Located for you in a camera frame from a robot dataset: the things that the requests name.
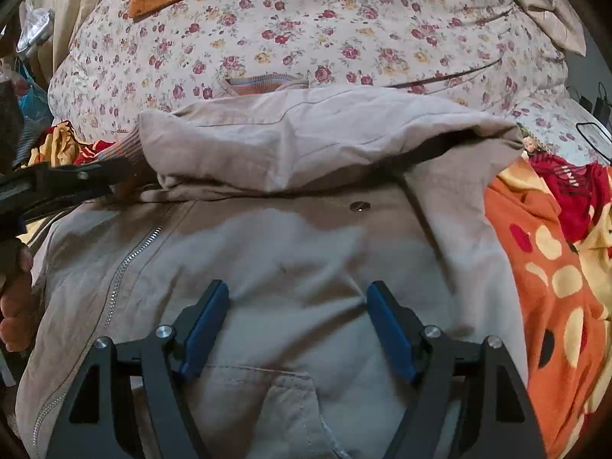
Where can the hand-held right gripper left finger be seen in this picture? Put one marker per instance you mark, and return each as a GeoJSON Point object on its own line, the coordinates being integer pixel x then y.
{"type": "Point", "coordinates": [205, 330]}

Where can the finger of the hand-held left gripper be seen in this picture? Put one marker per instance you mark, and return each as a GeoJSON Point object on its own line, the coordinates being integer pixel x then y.
{"type": "Point", "coordinates": [86, 174]}

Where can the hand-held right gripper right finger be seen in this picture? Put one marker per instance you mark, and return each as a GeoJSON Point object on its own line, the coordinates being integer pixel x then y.
{"type": "Point", "coordinates": [389, 332]}

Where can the beige zip jacket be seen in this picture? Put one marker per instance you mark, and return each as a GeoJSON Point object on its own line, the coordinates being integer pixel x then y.
{"type": "Point", "coordinates": [287, 248]}

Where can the person's left hand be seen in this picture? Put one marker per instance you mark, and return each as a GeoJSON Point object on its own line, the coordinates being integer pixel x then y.
{"type": "Point", "coordinates": [16, 306]}

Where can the blue cloth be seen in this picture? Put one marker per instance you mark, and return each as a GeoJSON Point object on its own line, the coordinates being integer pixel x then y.
{"type": "Point", "coordinates": [36, 103]}

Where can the clear plastic bag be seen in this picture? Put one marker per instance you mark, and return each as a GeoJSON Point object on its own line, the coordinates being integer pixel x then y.
{"type": "Point", "coordinates": [36, 26]}

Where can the orange spotted printed blanket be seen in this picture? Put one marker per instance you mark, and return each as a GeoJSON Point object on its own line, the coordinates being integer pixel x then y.
{"type": "Point", "coordinates": [550, 296]}

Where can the beige curtain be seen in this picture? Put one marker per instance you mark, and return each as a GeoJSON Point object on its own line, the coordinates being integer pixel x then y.
{"type": "Point", "coordinates": [71, 5]}

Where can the red printed cloth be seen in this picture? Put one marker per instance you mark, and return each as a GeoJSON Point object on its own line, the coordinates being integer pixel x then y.
{"type": "Point", "coordinates": [573, 201]}

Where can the small doll figure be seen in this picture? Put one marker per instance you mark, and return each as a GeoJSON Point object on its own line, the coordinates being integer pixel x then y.
{"type": "Point", "coordinates": [529, 146]}

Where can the floral quilt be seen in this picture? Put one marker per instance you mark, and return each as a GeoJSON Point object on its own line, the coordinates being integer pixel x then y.
{"type": "Point", "coordinates": [334, 24]}

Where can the black charger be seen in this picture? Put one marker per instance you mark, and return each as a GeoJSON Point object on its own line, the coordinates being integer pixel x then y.
{"type": "Point", "coordinates": [603, 105]}

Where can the beige cloth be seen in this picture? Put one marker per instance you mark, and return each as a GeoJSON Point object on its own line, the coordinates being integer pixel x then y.
{"type": "Point", "coordinates": [540, 5]}

